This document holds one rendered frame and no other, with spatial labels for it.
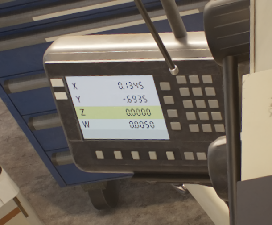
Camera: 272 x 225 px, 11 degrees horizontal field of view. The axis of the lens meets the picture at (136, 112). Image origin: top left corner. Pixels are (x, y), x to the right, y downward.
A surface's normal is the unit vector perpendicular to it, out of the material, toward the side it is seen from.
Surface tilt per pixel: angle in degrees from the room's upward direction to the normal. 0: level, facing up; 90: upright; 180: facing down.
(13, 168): 0
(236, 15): 26
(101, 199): 73
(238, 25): 41
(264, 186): 0
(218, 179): 60
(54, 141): 90
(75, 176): 90
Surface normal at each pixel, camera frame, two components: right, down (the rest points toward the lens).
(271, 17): -0.92, -0.30
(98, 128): -0.40, 0.51
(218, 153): -0.37, -0.48
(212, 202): 0.12, -0.07
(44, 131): -0.11, 0.76
